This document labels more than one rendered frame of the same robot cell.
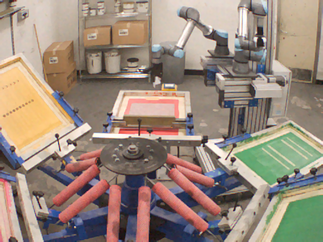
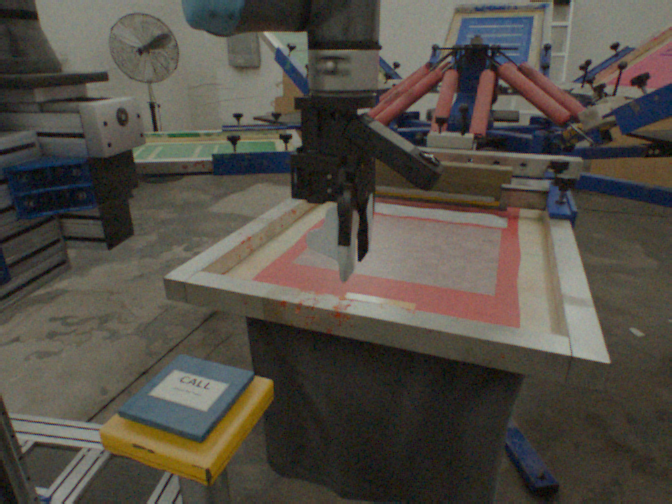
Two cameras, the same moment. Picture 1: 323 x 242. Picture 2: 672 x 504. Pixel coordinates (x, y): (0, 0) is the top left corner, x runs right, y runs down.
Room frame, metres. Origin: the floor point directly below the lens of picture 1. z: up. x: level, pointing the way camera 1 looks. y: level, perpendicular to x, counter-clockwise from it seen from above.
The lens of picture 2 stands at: (3.20, 0.19, 1.29)
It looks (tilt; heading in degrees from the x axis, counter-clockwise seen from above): 24 degrees down; 198
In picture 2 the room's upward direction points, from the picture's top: straight up
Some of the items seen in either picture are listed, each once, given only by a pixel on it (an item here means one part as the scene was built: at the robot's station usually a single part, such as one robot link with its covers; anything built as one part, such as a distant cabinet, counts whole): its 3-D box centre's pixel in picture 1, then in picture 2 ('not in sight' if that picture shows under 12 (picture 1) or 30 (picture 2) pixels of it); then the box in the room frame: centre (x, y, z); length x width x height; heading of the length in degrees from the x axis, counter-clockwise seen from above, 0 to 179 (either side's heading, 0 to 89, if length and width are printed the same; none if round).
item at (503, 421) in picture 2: not in sight; (368, 414); (2.61, 0.06, 0.74); 0.45 x 0.03 x 0.43; 87
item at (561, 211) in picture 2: (108, 128); (555, 204); (2.10, 0.36, 0.98); 0.30 x 0.05 x 0.07; 177
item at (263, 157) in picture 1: (270, 149); (232, 124); (1.69, -0.68, 1.05); 1.08 x 0.61 x 0.23; 117
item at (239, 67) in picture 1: (241, 65); (7, 42); (2.52, -0.63, 1.31); 0.15 x 0.15 x 0.10
